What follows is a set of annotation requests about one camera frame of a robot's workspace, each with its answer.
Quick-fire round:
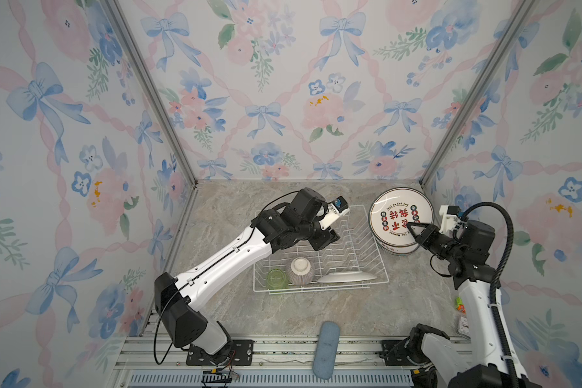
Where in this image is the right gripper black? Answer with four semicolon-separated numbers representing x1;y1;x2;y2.
406;221;464;264

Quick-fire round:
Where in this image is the white plate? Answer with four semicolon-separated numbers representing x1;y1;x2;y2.
317;271;377;284
369;188;434;248

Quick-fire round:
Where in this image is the green translucent cup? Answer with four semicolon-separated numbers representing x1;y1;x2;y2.
266;268;289;291

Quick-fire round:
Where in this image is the orange sunburst printed plate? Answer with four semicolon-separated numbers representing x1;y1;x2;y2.
378;241;420;255

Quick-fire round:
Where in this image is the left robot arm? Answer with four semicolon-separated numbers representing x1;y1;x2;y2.
155;188;349;365

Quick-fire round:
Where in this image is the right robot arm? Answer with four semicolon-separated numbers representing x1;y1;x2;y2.
407;221;537;387

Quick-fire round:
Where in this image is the ribbed ceramic bowl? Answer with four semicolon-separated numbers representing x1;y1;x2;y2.
286;257;315;286

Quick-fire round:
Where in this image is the orange green small toy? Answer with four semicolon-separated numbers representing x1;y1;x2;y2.
455;297;466;314

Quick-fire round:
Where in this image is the small white clock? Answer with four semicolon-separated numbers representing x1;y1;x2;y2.
457;316;470;338

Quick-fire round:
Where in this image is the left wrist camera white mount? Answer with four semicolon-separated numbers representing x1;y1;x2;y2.
319;197;349;231

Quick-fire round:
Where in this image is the white wire dish rack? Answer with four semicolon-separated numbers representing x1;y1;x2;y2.
252;205;390;294

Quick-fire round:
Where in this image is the black corrugated hose right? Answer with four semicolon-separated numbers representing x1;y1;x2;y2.
458;201;522;388

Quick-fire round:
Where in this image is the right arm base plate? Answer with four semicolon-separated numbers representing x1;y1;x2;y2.
379;338;416;366

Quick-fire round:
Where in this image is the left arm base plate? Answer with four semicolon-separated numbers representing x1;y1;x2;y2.
186;339;255;368

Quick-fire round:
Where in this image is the black camera cable left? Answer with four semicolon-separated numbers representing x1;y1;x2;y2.
153;190;302;365

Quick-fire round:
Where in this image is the aluminium front rail frame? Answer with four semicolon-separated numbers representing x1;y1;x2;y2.
105;331;435;387

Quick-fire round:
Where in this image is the aluminium corner post left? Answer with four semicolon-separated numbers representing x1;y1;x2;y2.
100;0;197;189

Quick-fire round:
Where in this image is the aluminium corner post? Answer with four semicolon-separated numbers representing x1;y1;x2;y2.
419;0;538;189
100;0;197;189

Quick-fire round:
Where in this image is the aluminium corner post right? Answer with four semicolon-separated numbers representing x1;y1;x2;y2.
419;0;538;189

